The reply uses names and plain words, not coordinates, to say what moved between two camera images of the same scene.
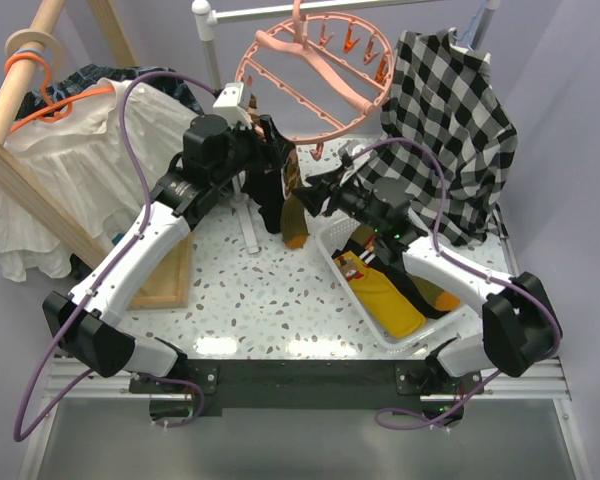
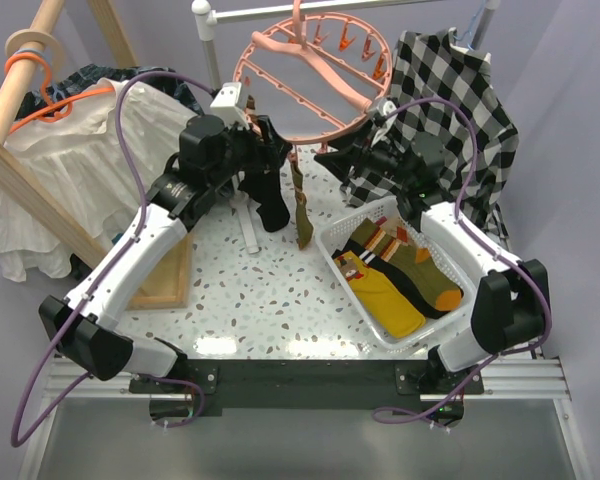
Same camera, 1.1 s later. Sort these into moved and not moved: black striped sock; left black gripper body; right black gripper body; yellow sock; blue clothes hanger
Moved: right black gripper body
Not moved: blue clothes hanger; black striped sock; yellow sock; left black gripper body
